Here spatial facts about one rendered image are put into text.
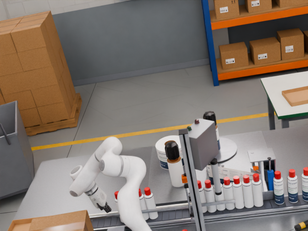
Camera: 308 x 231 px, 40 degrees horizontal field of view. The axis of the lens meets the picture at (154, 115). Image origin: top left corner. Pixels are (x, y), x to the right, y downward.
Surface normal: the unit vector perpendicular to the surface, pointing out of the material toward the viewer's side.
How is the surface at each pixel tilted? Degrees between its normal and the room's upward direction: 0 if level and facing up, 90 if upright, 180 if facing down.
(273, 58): 90
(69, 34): 90
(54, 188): 0
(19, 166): 94
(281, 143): 0
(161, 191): 0
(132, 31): 90
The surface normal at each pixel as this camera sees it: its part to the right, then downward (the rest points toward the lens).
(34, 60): 0.04, 0.46
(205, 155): 0.78, 0.15
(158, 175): -0.18, -0.87
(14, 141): 0.29, 0.45
